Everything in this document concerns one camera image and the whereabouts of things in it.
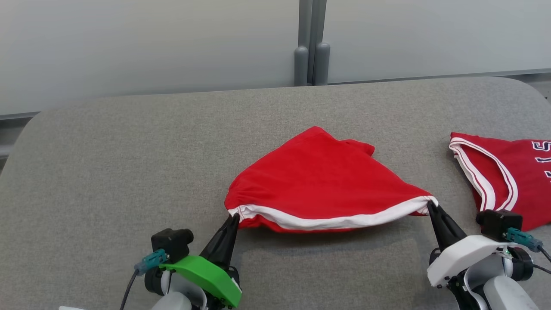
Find grey partition post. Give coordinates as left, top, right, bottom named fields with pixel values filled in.
left=294, top=0, right=331, bottom=87

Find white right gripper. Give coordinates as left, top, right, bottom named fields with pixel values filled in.
left=426, top=201, right=514, bottom=288

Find red basketball jersey black letters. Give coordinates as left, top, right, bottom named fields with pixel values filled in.
left=449, top=131, right=551, bottom=232

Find red shorts white band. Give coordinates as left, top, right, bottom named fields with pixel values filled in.
left=224, top=126, right=440, bottom=234

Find left cable teal connector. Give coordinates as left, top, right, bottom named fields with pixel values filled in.
left=120, top=248, right=169, bottom=310

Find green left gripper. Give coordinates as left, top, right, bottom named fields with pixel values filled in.
left=159, top=213, right=243, bottom=308

